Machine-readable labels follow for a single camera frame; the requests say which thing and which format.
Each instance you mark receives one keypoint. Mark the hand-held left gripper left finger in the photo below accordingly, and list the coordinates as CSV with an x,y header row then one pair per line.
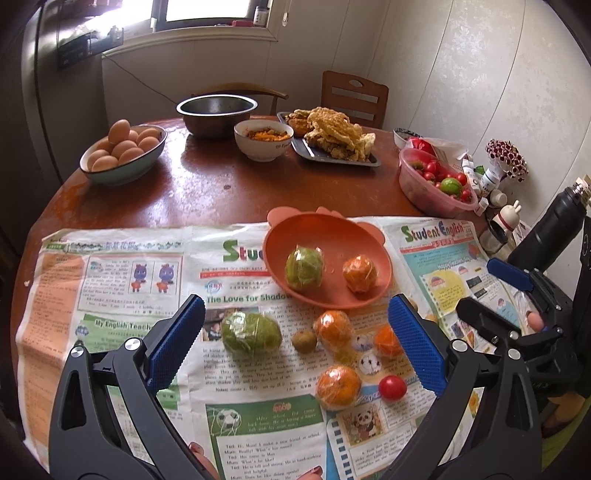
x,y
178,341

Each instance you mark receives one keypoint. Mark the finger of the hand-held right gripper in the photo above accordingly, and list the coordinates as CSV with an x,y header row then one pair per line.
x,y
480,318
508,274

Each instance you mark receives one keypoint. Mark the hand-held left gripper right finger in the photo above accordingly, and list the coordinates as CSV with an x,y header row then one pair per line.
x,y
415,341

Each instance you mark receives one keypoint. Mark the mandarin orange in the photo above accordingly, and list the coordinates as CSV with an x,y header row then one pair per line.
x,y
387,342
360,274
333,328
338,387

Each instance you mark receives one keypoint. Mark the red cherry tomato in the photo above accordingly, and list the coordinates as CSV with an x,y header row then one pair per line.
x,y
392,387

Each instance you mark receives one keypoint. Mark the green citrus fruit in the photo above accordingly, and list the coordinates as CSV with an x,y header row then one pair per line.
x,y
251,333
303,268

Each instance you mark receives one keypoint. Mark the orange bear-shaped bowl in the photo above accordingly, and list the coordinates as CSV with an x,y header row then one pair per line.
x,y
332,240

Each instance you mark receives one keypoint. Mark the person's right hand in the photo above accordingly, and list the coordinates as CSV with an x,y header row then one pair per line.
x,y
534,321

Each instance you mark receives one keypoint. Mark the person's left hand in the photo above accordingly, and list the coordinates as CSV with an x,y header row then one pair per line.
x,y
201,457

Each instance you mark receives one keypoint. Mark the glass cup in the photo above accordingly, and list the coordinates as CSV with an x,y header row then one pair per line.
x,y
494,237

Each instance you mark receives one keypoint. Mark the white rabbit figurine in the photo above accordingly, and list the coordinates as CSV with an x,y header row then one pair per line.
x,y
507,217

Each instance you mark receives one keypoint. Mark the black insulated bottle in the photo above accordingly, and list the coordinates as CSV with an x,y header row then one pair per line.
x,y
549,230

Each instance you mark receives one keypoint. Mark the small colourful newspaper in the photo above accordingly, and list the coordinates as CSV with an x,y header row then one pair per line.
x,y
443,258

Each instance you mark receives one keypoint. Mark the small white bottle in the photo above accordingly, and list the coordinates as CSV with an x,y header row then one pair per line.
x,y
497,197

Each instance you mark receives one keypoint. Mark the large colourful newspaper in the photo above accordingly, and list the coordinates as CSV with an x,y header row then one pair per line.
x,y
138,258

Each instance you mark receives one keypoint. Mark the white medicine bottle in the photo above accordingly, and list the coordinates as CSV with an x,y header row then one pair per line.
x,y
490,179

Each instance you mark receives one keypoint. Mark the small green fruit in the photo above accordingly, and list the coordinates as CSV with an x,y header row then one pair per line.
x,y
451,186

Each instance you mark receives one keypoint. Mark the pink plastic container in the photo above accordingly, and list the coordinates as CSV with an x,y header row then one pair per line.
x,y
425,198

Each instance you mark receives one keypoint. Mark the red white decorative flower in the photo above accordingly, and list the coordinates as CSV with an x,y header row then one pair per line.
x,y
505,157

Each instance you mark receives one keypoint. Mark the green cloth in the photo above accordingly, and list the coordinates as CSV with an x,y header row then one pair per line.
x,y
561,445

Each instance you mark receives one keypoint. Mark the pile of small tomatoes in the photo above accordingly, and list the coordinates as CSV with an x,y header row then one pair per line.
x,y
431,168

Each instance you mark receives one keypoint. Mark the white paper bag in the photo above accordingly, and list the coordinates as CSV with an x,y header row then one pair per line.
x,y
450,148

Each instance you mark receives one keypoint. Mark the red packet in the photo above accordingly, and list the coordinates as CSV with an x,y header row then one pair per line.
x,y
422,145

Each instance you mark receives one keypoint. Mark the small blue white bowl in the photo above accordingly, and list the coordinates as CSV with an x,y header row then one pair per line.
x,y
401,136

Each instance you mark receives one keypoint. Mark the teal enamel bowl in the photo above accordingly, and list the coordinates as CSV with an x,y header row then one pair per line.
x,y
124,173

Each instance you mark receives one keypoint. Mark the pile of brown eggs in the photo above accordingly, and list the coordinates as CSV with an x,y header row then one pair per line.
x,y
122,147

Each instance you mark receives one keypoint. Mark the white ceramic bowl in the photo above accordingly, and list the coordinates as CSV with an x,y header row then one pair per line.
x,y
263,150

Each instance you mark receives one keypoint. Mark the grey metal tray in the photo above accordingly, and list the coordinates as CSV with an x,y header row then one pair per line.
x,y
309,154

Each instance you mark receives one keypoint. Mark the stainless steel bowl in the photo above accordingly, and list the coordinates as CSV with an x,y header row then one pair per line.
x,y
214,122

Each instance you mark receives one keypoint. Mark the pile of fried food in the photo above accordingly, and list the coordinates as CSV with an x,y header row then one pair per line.
x,y
332,131

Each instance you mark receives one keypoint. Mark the orange cooked food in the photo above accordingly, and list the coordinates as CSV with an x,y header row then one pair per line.
x,y
268,134

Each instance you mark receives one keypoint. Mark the brown wooden chair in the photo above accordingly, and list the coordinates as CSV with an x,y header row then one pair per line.
x,y
334,99

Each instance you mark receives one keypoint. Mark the grey refrigerator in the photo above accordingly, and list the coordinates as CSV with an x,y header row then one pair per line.
x,y
60,106

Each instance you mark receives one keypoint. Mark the curved wooden chair back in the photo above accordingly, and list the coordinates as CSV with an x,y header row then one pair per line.
x,y
272,93

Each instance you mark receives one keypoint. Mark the window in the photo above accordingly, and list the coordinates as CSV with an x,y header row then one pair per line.
x,y
207,11

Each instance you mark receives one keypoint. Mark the black wall rack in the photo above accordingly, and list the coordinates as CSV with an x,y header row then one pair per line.
x,y
74,53

